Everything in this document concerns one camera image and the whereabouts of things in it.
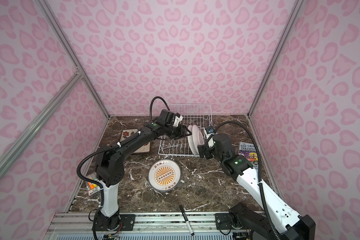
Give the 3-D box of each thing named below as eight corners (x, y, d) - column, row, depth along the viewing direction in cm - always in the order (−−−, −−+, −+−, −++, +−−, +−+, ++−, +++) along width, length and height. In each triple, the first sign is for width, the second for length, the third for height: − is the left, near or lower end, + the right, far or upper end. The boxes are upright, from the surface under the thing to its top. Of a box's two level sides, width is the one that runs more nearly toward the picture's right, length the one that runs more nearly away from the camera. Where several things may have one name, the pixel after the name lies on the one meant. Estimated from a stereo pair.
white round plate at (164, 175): (146, 192, 85) (145, 190, 83) (151, 161, 97) (150, 159, 95) (180, 192, 85) (180, 190, 83) (181, 160, 97) (181, 159, 95)
